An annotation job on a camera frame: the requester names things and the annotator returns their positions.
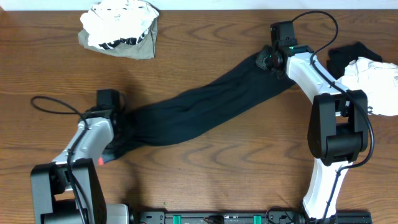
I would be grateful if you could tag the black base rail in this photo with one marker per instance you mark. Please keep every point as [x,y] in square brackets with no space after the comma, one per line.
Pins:
[274,215]

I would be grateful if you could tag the black crumpled garment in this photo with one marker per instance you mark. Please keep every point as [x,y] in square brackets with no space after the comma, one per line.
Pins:
[340,57]

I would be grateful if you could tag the white printed shirt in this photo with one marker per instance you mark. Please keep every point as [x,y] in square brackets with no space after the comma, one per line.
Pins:
[113,22]

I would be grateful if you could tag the white crumpled garment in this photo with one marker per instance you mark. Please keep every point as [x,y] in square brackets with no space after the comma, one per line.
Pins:
[379,82]

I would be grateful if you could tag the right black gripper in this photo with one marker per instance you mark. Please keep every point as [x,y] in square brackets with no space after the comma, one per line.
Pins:
[260,60]

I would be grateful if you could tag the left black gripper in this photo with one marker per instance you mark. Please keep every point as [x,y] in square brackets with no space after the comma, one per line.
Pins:
[117,123]

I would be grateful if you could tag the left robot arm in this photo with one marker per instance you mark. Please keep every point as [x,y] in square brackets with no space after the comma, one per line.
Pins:
[67,189]

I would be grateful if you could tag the olive green folded garment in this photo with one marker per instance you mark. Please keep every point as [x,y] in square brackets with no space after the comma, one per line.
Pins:
[144,50]

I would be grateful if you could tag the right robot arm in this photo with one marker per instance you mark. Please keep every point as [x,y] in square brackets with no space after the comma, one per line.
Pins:
[338,130]

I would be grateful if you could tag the black shorts red waistband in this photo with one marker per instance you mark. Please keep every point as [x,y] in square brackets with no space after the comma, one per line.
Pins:
[196,111]

